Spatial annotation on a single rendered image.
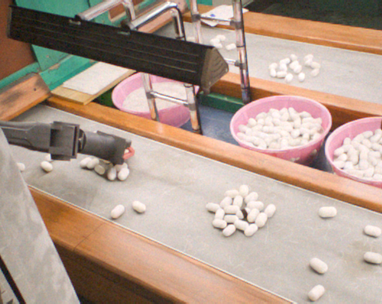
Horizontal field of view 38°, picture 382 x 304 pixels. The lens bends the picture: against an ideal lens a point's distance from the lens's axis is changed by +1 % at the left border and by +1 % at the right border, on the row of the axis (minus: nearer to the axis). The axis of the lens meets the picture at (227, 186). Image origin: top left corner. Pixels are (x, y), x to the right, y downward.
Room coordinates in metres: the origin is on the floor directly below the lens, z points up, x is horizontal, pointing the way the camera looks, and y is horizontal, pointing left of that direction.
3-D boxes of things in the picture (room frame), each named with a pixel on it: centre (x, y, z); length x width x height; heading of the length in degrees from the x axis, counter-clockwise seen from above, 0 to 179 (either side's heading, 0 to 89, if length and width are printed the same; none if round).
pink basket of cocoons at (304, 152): (1.22, -0.16, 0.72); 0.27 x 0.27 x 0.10
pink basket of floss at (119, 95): (1.51, 0.17, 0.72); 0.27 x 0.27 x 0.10
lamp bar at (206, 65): (1.18, 0.22, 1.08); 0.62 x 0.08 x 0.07; 50
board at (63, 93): (1.65, 0.34, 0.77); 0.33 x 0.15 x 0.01; 140
